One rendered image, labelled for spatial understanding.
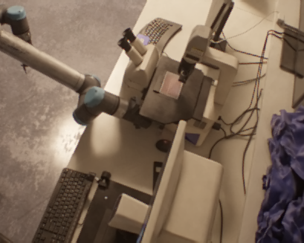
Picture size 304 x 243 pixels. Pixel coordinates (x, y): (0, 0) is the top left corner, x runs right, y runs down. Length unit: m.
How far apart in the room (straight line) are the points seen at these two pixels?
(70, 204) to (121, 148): 0.36
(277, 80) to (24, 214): 1.60
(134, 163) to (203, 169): 0.61
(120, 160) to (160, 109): 0.29
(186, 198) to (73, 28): 2.38
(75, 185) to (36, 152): 0.99
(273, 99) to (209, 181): 0.47
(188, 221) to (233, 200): 0.73
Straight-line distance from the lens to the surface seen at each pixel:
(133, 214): 1.48
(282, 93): 1.72
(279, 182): 1.30
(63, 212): 1.77
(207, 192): 1.34
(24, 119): 2.91
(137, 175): 1.90
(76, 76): 1.92
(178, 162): 1.31
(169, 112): 1.86
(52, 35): 3.41
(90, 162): 1.90
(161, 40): 2.41
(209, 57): 1.78
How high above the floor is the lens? 2.40
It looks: 53 degrees down
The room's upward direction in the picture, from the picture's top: 21 degrees clockwise
